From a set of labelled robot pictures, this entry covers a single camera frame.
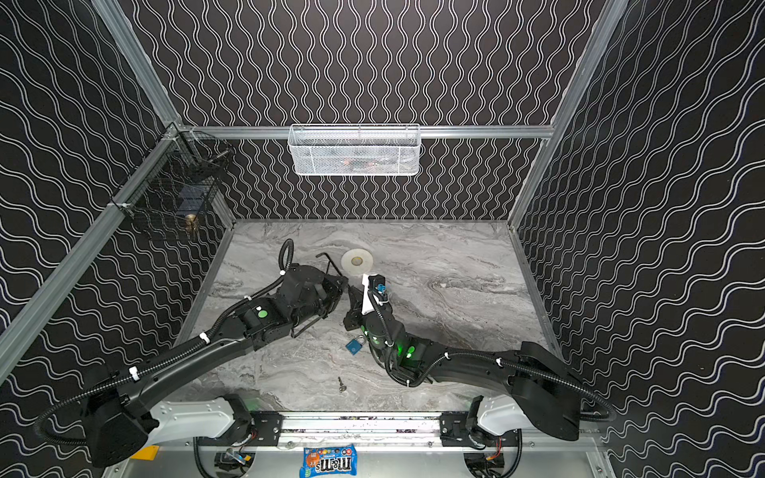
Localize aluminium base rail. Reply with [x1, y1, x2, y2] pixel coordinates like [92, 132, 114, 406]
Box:
[253, 411, 600, 452]

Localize candy bag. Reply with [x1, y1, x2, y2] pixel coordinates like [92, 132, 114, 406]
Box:
[299, 445, 358, 478]

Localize large blue padlock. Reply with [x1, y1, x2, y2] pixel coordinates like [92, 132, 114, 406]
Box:
[346, 336, 366, 356]

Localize white wire basket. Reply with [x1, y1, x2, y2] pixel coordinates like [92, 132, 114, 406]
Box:
[288, 123, 422, 176]

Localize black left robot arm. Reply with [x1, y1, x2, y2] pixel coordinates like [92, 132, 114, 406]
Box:
[33, 239, 349, 467]

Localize black wire basket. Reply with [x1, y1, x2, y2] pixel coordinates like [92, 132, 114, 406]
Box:
[121, 131, 234, 242]

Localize white tape roll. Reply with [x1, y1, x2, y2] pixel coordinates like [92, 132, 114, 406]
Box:
[341, 248, 375, 277]

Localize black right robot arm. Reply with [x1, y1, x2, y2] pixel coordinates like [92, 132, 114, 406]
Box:
[344, 287, 617, 441]

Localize black hex key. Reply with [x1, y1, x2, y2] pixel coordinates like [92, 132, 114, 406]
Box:
[316, 252, 344, 277]

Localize brass padlock in basket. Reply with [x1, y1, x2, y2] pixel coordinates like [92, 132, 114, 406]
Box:
[184, 214, 199, 235]

